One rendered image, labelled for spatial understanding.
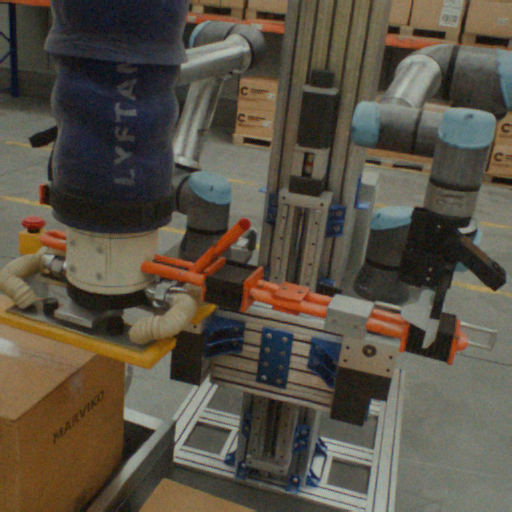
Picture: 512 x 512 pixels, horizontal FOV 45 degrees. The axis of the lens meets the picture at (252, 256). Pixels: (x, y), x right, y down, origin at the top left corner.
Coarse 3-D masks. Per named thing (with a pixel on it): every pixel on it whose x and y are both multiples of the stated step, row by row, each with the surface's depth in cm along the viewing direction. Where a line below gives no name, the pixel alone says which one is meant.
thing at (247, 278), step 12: (216, 264) 111; (228, 264) 115; (240, 264) 114; (252, 264) 114; (204, 276) 108; (216, 276) 108; (228, 276) 110; (240, 276) 110; (252, 276) 108; (204, 288) 109; (216, 288) 108; (228, 288) 106; (240, 288) 105; (204, 300) 109; (216, 300) 108; (228, 300) 107; (240, 300) 107; (252, 300) 110
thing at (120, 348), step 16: (16, 304) 117; (32, 304) 118; (48, 304) 114; (0, 320) 114; (16, 320) 113; (32, 320) 113; (48, 320) 113; (64, 320) 114; (112, 320) 110; (48, 336) 111; (64, 336) 110; (80, 336) 110; (96, 336) 109; (112, 336) 110; (128, 336) 111; (96, 352) 108; (112, 352) 107; (128, 352) 107; (144, 352) 107; (160, 352) 108
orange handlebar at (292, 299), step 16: (48, 240) 119; (64, 240) 119; (160, 256) 117; (144, 272) 114; (160, 272) 112; (176, 272) 111; (256, 288) 108; (272, 288) 110; (288, 288) 108; (304, 288) 109; (272, 304) 106; (288, 304) 105; (304, 304) 104; (320, 304) 107; (368, 320) 101; (384, 320) 104; (400, 320) 103; (400, 336) 100; (464, 336) 99
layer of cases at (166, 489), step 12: (168, 480) 160; (156, 492) 156; (168, 492) 156; (180, 492) 157; (192, 492) 157; (204, 492) 158; (144, 504) 152; (156, 504) 152; (168, 504) 153; (180, 504) 153; (192, 504) 154; (204, 504) 154; (216, 504) 154; (228, 504) 155
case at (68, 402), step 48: (0, 336) 141; (0, 384) 124; (48, 384) 125; (96, 384) 141; (0, 432) 117; (48, 432) 126; (96, 432) 146; (0, 480) 121; (48, 480) 130; (96, 480) 151
